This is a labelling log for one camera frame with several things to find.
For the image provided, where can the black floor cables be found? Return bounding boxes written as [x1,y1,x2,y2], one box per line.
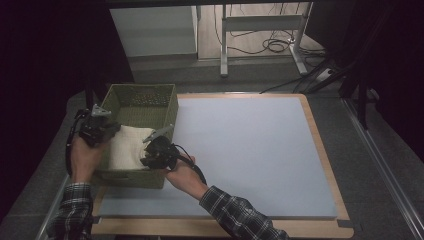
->
[213,3,327,58]

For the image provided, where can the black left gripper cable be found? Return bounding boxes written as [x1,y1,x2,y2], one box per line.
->
[65,109,88,178]

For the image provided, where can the green woven basket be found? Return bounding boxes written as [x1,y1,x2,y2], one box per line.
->
[91,83,180,190]

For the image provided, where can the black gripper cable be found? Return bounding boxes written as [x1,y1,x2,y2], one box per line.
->
[172,143,208,186]
[65,109,88,178]

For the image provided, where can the white cabinet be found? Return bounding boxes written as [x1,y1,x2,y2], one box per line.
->
[109,5,200,58]

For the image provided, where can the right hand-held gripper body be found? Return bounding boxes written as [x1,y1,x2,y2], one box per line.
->
[142,123,181,171]

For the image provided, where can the person's right hand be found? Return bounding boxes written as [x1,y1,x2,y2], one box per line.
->
[163,152,210,202]

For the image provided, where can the metal floor rail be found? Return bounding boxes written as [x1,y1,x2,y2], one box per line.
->
[342,97,424,240]

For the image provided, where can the white desk frame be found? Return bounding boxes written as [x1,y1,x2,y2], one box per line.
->
[219,2,315,78]

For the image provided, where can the black metal stand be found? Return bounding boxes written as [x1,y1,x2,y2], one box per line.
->
[338,61,381,132]

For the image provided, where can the power strip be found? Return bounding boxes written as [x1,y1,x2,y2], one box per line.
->
[312,67,335,84]

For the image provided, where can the person's left hand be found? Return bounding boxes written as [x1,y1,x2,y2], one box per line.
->
[70,134,108,185]

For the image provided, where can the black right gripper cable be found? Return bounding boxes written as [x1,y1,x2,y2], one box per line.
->
[172,143,208,186]

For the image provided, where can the cream towel with orange print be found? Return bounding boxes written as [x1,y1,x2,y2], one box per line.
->
[108,124,156,171]

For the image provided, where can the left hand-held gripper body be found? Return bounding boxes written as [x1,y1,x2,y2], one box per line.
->
[78,103,113,148]

